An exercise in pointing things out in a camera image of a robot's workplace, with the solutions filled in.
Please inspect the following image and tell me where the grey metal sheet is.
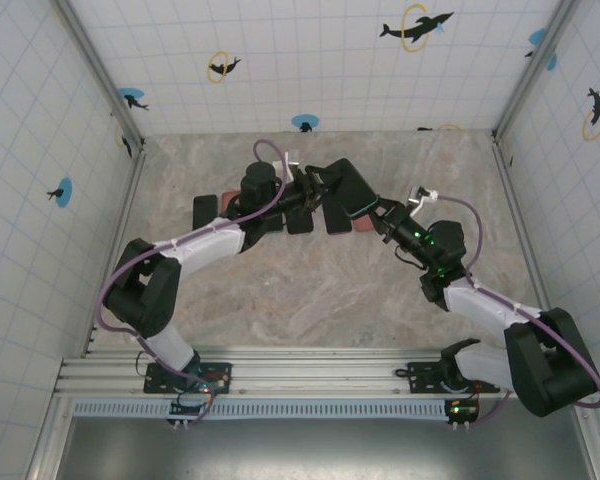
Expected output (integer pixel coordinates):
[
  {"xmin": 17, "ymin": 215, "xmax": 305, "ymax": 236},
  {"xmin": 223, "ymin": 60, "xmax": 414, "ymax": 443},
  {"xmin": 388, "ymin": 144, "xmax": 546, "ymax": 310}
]
[{"xmin": 64, "ymin": 417, "xmax": 594, "ymax": 480}]

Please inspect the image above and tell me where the dark teal phone case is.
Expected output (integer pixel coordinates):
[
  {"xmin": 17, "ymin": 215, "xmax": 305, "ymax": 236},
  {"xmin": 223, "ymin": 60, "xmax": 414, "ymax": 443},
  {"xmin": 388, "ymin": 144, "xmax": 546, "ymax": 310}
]
[{"xmin": 328, "ymin": 158, "xmax": 382, "ymax": 220}]

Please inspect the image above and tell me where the whale yellow ring sticker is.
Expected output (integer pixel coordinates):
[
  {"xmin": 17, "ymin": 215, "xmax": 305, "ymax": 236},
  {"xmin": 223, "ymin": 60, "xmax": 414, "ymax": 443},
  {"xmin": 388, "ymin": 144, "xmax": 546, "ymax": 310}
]
[{"xmin": 378, "ymin": 3, "xmax": 455, "ymax": 54}]

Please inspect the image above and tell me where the aluminium frame leg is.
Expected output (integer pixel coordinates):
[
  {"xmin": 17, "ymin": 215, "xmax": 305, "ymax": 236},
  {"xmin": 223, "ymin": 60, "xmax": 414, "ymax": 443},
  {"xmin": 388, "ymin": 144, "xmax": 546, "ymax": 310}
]
[
  {"xmin": 574, "ymin": 407, "xmax": 600, "ymax": 480},
  {"xmin": 27, "ymin": 397, "xmax": 76, "ymax": 480}
]

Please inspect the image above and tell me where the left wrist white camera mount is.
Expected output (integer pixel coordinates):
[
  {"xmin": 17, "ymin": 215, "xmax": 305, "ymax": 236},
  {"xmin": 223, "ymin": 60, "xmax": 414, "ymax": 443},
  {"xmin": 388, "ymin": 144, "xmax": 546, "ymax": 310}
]
[{"xmin": 272, "ymin": 152, "xmax": 301, "ymax": 184}]

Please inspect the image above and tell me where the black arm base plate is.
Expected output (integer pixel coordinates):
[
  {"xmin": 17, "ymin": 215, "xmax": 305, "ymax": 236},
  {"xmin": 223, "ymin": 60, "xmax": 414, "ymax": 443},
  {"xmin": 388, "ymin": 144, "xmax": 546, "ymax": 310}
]
[
  {"xmin": 143, "ymin": 361, "xmax": 233, "ymax": 396},
  {"xmin": 407, "ymin": 360, "xmax": 501, "ymax": 396}
]

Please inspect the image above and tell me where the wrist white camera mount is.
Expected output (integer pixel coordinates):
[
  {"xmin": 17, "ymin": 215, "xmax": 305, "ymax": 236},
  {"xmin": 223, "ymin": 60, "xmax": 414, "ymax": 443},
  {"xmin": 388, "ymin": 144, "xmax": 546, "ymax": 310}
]
[
  {"xmin": 408, "ymin": 186, "xmax": 440, "ymax": 217},
  {"xmin": 272, "ymin": 152, "xmax": 301, "ymax": 184}
]

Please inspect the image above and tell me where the spiny fish ring sticker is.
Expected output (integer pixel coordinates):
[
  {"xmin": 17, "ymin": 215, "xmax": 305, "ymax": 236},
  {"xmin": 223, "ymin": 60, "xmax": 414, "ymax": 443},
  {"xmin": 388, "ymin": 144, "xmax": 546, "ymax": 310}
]
[{"xmin": 581, "ymin": 87, "xmax": 600, "ymax": 143}]

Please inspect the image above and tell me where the red circuit board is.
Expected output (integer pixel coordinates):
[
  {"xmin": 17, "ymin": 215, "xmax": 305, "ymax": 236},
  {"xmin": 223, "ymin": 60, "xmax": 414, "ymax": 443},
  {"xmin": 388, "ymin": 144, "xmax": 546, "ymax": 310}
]
[{"xmin": 199, "ymin": 366, "xmax": 231, "ymax": 392}]

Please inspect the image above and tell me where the blue circle fish sticker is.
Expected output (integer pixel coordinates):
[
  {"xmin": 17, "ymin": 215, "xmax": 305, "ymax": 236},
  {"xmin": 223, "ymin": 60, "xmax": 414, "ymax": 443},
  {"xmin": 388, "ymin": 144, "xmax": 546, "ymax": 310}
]
[
  {"xmin": 46, "ymin": 176, "xmax": 74, "ymax": 209},
  {"xmin": 291, "ymin": 113, "xmax": 320, "ymax": 134}
]

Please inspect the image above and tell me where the aluminium table edge rail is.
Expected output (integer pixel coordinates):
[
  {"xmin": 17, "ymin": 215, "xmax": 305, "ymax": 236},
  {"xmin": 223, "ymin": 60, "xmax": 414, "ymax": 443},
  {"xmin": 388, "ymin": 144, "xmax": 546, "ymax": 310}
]
[
  {"xmin": 82, "ymin": 149, "xmax": 149, "ymax": 357},
  {"xmin": 492, "ymin": 139, "xmax": 556, "ymax": 321}
]

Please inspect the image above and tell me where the small black controller board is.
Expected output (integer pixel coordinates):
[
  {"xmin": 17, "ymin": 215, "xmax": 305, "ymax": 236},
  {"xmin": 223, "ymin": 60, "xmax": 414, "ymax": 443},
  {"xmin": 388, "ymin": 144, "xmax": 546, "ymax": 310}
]
[
  {"xmin": 168, "ymin": 399, "xmax": 216, "ymax": 426},
  {"xmin": 444, "ymin": 399, "xmax": 479, "ymax": 431}
]

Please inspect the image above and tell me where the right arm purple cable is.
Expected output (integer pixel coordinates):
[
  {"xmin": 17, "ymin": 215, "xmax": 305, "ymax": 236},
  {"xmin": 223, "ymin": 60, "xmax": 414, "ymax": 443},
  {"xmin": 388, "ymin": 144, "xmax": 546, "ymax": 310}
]
[{"xmin": 435, "ymin": 193, "xmax": 600, "ymax": 429}]

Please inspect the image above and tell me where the aluminium corner post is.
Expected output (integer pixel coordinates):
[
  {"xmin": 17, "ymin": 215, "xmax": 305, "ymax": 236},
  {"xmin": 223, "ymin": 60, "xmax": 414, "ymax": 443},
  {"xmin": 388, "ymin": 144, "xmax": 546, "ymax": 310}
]
[
  {"xmin": 49, "ymin": 0, "xmax": 147, "ymax": 151},
  {"xmin": 492, "ymin": 0, "xmax": 581, "ymax": 141}
]

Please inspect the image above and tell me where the blue circle shark sticker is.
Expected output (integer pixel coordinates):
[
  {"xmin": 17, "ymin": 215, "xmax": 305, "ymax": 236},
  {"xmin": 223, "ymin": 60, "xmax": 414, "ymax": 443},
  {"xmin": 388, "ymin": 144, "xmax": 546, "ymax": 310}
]
[{"xmin": 117, "ymin": 87, "xmax": 150, "ymax": 112}]

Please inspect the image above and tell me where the blue smartphone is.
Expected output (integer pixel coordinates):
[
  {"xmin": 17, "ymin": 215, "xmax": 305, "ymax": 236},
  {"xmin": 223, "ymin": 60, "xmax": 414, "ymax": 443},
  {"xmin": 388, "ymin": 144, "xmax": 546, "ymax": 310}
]
[{"xmin": 192, "ymin": 194, "xmax": 219, "ymax": 234}]

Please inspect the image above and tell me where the dolphin yellow ring sticker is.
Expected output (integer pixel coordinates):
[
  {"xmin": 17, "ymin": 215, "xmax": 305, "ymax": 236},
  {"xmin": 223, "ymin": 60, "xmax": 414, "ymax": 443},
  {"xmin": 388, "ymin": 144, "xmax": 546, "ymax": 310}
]
[{"xmin": 207, "ymin": 49, "xmax": 243, "ymax": 84}]

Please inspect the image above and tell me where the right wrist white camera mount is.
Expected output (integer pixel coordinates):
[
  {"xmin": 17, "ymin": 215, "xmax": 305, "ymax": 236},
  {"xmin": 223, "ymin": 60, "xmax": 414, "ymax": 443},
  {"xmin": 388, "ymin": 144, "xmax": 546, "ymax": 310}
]
[{"xmin": 408, "ymin": 186, "xmax": 440, "ymax": 217}]

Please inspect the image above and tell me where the white slotted cable duct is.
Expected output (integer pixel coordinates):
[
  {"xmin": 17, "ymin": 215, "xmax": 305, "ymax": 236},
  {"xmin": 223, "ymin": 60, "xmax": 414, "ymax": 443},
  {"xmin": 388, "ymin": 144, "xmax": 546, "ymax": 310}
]
[{"xmin": 72, "ymin": 398, "xmax": 454, "ymax": 420}]

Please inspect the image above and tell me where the aluminium rail beam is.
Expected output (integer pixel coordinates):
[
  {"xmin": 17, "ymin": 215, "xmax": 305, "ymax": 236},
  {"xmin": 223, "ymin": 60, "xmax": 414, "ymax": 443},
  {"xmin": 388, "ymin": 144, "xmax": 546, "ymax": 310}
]
[{"xmin": 54, "ymin": 355, "xmax": 516, "ymax": 400}]

